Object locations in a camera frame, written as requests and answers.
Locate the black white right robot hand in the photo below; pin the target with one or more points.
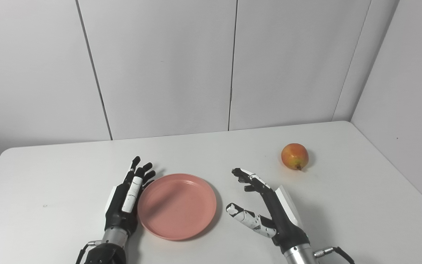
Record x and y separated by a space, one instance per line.
280 220

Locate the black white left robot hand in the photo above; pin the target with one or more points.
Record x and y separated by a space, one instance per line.
121 209

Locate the pink round plate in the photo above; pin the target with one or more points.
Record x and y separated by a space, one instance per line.
177 207

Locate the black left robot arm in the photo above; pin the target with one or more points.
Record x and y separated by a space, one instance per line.
108 251

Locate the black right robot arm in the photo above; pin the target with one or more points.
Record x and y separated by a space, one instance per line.
300 256

